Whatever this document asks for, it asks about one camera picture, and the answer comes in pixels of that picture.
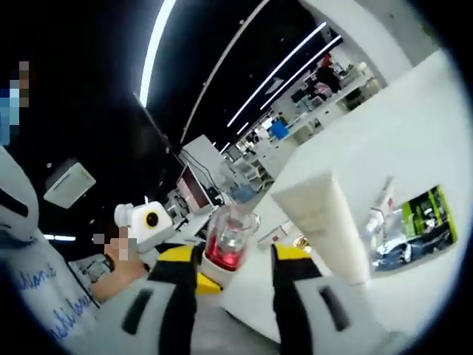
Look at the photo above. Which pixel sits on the cream skincare tube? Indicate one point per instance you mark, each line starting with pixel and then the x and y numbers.
pixel 325 222

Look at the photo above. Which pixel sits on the blue container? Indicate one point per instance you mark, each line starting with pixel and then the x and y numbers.
pixel 279 129

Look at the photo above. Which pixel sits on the green black skincare sachet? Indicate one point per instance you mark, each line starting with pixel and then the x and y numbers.
pixel 428 218

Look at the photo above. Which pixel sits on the person's left hand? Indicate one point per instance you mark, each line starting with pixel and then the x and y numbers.
pixel 129 271

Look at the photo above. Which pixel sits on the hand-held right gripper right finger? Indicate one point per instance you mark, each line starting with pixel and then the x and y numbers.
pixel 292 296

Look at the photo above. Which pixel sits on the gold foil skincare sachet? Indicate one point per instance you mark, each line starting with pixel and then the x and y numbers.
pixel 301 244

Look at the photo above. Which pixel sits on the white cabinet counter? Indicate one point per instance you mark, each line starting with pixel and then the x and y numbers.
pixel 332 107

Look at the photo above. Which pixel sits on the white pump bottle red collar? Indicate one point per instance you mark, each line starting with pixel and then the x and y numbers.
pixel 225 255

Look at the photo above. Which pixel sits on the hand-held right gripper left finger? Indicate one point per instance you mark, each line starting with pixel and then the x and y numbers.
pixel 177 314

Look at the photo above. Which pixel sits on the person's white printed shirt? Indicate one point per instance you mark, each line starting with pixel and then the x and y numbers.
pixel 37 281

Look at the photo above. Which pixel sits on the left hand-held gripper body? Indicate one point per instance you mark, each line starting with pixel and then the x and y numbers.
pixel 159 231

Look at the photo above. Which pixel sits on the ceiling air conditioner unit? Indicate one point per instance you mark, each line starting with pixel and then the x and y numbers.
pixel 70 183

